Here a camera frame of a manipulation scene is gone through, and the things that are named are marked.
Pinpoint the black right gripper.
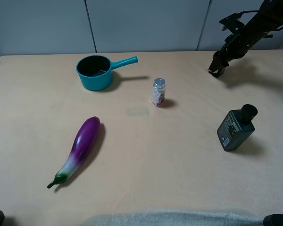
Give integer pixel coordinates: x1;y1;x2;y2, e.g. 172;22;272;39
208;28;250;78

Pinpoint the black robot base right corner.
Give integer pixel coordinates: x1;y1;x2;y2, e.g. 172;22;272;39
263;214;283;226

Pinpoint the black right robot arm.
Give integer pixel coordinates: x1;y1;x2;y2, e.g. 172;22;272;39
208;0;283;78

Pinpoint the dark flat bottle black cap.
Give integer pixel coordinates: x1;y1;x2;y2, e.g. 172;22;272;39
217;104;258;152

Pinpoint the clear candy bottle silver cap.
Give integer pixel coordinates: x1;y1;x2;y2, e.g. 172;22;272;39
152;78;166;107

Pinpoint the purple toy eggplant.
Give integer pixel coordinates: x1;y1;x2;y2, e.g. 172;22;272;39
47;116;100;189

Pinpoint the grey cloth at table edge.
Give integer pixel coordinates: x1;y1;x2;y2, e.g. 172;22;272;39
81;210;264;226

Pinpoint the teal saucepan with handle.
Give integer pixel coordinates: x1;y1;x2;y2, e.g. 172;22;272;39
76;55;138;91

